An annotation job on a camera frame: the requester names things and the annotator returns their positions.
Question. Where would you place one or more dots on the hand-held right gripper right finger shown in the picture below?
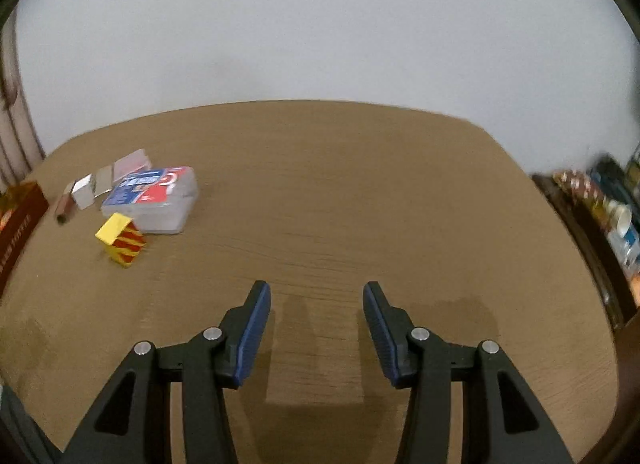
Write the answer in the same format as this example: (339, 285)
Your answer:
(381, 329)

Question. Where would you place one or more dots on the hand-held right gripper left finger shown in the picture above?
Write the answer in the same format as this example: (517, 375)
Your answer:
(254, 329)

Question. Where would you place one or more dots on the yellow red striped box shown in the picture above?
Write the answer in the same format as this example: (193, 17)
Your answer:
(122, 241)

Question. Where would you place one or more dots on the clear plastic card case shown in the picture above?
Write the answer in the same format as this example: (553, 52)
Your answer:
(152, 199)

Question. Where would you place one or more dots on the red playing card box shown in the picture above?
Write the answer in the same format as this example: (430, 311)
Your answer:
(131, 164)

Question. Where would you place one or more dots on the grey flat card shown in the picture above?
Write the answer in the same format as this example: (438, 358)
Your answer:
(103, 179)

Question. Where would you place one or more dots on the silver metal block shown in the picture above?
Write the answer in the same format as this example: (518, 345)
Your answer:
(83, 193)

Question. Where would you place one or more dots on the dark wooden side shelf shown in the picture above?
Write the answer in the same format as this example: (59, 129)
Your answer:
(582, 244)

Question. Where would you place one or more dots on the row of shelf clutter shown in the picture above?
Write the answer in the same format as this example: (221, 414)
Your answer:
(607, 214)

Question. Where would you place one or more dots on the dark red cardboard box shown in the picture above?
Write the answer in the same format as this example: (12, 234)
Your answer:
(15, 229)

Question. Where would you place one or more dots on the beige curtain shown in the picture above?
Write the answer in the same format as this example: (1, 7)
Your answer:
(12, 109)

